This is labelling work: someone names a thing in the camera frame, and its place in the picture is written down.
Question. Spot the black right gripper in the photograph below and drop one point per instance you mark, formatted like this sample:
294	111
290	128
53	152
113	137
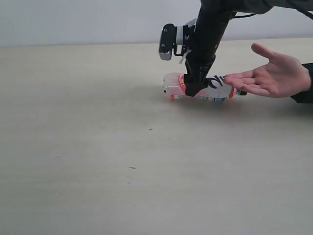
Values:
203	43

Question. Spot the pink peach soda bottle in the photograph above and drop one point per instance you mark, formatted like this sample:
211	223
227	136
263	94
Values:
174	88

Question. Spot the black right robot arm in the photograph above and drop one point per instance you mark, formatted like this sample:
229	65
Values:
257	7

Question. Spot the black sleeved forearm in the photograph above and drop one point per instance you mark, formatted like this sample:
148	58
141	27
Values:
302	89

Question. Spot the person's open hand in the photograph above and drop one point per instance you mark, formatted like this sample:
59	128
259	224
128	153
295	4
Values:
273	79

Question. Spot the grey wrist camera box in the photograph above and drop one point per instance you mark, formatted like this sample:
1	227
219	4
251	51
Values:
167	41

